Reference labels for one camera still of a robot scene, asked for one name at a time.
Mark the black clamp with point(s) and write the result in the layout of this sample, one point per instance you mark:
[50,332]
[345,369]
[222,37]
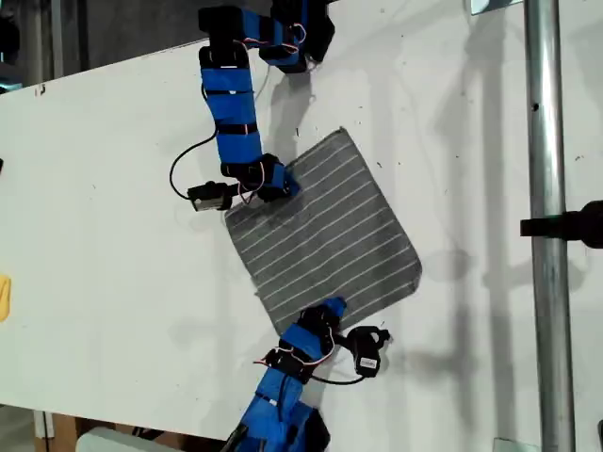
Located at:
[565,226]

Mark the yellow object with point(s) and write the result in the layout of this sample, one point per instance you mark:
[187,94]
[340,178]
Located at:
[4,296]

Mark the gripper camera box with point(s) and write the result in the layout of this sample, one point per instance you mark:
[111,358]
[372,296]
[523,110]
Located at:
[207,198]
[367,353]

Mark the black round object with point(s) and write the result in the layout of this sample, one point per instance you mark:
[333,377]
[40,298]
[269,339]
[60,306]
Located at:
[7,35]

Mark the camera black stalk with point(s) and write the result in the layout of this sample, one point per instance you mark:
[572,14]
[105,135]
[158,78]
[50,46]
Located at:
[344,336]
[235,190]

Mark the small black table clip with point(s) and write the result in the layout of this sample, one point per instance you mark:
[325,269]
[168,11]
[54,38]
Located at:
[40,89]

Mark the steel post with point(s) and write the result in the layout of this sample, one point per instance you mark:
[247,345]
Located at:
[546,141]

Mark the brown wooden table leg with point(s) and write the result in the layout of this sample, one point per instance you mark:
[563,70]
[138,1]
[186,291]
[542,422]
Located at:
[63,431]

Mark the grey vertical pole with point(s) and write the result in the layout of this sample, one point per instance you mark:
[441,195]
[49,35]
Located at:
[56,37]

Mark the grey white-striped towel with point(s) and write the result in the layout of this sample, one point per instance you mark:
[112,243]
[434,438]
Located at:
[330,226]

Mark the white box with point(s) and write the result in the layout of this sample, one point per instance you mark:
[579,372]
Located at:
[108,442]

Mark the white leg bracket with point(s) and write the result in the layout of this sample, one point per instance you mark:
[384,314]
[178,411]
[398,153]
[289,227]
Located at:
[42,424]

